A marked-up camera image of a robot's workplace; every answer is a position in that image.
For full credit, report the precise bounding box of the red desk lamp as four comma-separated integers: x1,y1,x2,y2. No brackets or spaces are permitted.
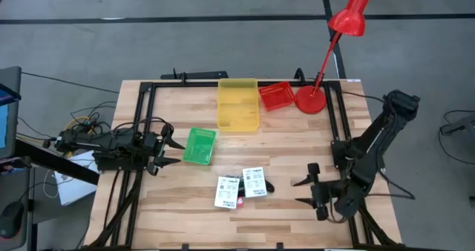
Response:
295,0,371,115

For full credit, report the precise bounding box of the black aluminium table frame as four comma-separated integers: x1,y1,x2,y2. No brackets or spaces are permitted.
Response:
87,79,404,251

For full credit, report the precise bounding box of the black desk crossbar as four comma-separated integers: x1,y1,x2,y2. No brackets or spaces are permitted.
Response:
14,137,101,185

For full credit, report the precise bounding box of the yellow plastic bin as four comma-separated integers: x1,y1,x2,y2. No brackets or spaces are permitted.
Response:
217,77,261,133

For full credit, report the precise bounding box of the black computer mouse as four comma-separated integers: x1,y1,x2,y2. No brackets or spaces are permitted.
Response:
0,201,25,240

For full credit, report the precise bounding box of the computer monitor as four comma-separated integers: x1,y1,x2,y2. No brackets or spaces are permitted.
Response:
0,65,22,159

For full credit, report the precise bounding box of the white paper sheet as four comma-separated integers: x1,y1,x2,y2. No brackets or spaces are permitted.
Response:
53,150,99,206

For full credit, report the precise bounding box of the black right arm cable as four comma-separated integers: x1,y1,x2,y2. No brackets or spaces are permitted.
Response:
341,90,387,104

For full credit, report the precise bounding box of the yellow cable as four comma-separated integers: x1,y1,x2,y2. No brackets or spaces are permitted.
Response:
64,115,92,133

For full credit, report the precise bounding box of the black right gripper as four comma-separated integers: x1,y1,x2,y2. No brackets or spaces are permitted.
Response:
292,163,341,222

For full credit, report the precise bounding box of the grey desk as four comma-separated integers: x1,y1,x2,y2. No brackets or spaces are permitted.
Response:
0,157,36,251

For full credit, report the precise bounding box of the red plastic basket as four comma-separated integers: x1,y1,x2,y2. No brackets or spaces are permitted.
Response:
258,81,297,112

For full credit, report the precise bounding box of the black floor cable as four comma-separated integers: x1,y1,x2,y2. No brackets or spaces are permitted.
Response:
20,71,119,94

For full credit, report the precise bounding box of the grey floor device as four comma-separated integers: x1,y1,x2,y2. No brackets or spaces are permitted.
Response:
439,113,475,137

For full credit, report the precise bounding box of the black power strip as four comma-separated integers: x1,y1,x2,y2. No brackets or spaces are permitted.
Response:
160,71,229,80

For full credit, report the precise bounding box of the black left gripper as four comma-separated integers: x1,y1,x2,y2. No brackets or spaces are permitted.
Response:
142,124,186,177

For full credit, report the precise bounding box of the green plastic basket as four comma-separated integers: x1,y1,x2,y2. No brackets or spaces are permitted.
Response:
183,127,217,166

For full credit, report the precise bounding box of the white printed cardboard box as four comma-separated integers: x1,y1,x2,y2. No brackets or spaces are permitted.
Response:
214,176,240,210
242,166,268,199

